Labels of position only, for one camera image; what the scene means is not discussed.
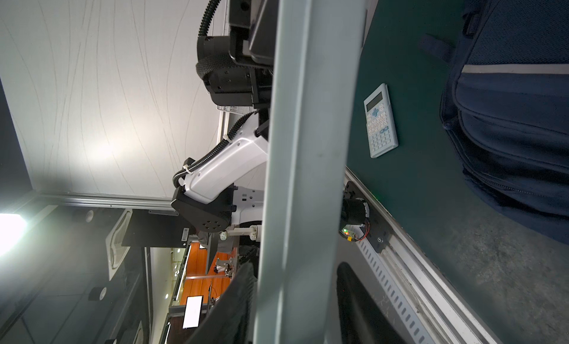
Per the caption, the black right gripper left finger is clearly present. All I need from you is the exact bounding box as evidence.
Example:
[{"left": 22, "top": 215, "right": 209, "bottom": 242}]
[{"left": 186, "top": 263, "right": 256, "bottom": 343}]

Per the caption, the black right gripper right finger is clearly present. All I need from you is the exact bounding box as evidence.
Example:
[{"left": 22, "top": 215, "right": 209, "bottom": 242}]
[{"left": 336, "top": 263, "right": 405, "bottom": 343}]

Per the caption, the grey green calculator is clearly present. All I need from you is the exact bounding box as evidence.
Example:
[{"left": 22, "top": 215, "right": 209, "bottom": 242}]
[{"left": 363, "top": 83, "right": 399, "bottom": 159}]

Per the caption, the navy blue student backpack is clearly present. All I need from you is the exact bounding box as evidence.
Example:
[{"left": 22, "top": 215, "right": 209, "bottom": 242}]
[{"left": 420, "top": 0, "right": 568, "bottom": 243}]

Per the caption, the mint green pencil case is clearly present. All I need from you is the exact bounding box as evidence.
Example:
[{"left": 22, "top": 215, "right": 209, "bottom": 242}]
[{"left": 253, "top": 0, "right": 367, "bottom": 343}]

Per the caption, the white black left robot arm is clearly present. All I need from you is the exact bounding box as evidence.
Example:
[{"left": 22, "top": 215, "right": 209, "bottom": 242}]
[{"left": 171, "top": 0, "right": 279, "bottom": 233}]

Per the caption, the white monitor screen background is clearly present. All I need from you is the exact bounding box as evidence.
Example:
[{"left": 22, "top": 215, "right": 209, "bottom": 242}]
[{"left": 182, "top": 295, "right": 203, "bottom": 329}]

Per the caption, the white slotted cable duct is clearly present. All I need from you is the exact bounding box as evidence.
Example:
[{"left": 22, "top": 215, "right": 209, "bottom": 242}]
[{"left": 358, "top": 240, "right": 436, "bottom": 344}]

